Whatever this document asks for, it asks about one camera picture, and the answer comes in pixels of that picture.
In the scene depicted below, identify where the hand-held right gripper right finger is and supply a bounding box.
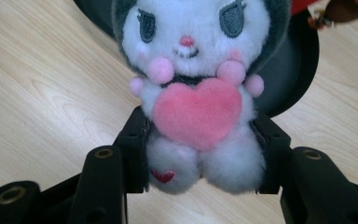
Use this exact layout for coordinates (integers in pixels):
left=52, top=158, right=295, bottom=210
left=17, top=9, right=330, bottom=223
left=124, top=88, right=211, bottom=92
left=249, top=111, right=294, bottom=195

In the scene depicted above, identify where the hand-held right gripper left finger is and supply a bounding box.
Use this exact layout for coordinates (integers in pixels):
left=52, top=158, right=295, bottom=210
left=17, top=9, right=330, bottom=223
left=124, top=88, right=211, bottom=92
left=113, top=105, right=152, bottom=194

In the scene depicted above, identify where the white and black plush keychain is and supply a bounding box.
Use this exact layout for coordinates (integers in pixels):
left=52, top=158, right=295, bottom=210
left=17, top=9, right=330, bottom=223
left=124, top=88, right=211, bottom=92
left=111, top=0, right=293, bottom=196

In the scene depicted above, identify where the red figure keychain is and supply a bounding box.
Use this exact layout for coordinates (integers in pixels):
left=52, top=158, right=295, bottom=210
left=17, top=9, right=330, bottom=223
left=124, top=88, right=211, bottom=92
left=290, top=0, right=358, bottom=31

